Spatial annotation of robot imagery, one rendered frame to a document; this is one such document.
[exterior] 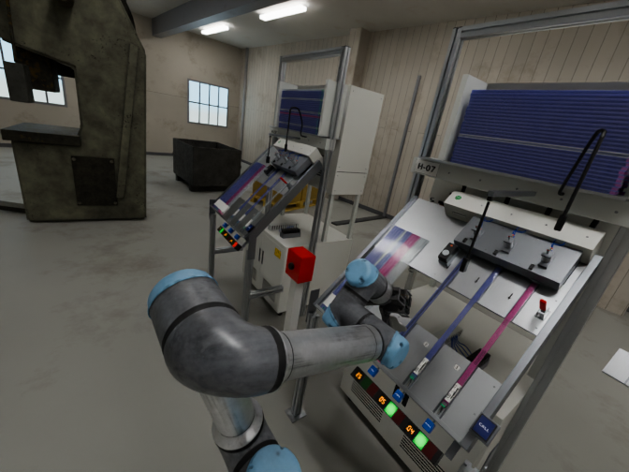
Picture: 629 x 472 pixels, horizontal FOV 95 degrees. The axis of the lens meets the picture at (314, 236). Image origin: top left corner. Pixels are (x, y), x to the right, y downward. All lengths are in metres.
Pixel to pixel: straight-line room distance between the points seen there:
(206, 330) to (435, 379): 0.79
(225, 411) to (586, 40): 5.10
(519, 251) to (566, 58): 4.14
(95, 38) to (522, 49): 5.01
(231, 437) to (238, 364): 0.37
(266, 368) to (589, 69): 4.93
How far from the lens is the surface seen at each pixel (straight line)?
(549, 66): 5.16
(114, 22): 4.04
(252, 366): 0.42
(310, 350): 0.49
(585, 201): 1.22
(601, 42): 5.13
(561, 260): 1.17
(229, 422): 0.72
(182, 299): 0.48
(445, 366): 1.07
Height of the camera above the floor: 1.44
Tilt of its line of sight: 20 degrees down
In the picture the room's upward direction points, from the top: 10 degrees clockwise
